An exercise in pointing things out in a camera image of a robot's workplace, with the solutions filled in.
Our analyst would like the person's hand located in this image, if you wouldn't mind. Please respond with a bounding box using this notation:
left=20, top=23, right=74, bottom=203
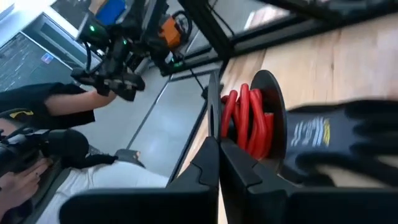
left=0, top=157, right=54, bottom=215

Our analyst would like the black cord spool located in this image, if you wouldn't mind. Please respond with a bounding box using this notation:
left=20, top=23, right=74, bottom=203
left=206, top=68, right=289, bottom=175

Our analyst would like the person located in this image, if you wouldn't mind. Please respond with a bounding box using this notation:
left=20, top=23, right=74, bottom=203
left=0, top=82, right=170, bottom=224

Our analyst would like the person's forearm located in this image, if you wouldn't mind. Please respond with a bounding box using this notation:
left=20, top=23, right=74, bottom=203
left=45, top=89, right=118, bottom=116

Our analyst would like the red cord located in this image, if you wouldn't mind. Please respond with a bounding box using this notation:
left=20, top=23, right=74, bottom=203
left=220, top=82, right=275, bottom=160

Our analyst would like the black work glove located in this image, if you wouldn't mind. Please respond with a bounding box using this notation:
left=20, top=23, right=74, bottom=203
left=281, top=98, right=398, bottom=189

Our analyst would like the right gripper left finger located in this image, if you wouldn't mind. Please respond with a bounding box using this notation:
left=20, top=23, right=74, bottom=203
left=58, top=136, right=220, bottom=224

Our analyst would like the orange black device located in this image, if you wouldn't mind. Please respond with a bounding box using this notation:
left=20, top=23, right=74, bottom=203
left=159, top=16, right=183, bottom=48

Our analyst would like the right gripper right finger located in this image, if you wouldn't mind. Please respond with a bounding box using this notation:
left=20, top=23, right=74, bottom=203
left=220, top=138, right=398, bottom=224

